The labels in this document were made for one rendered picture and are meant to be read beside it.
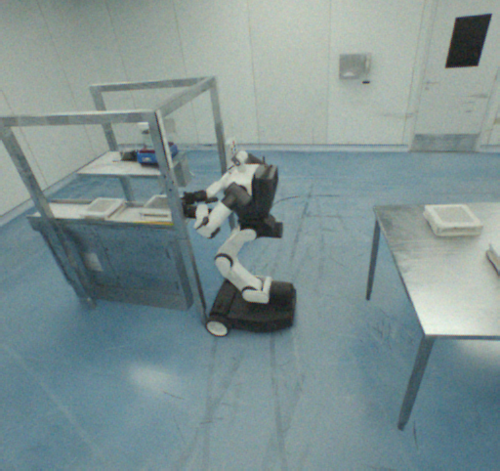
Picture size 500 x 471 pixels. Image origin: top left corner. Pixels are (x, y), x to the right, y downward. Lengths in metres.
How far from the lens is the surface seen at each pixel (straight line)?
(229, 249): 2.38
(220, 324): 2.64
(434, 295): 1.84
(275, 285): 2.55
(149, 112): 1.93
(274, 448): 2.29
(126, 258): 2.83
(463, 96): 5.84
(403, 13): 5.53
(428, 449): 2.41
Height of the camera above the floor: 2.12
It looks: 33 degrees down
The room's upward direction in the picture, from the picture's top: 7 degrees counter-clockwise
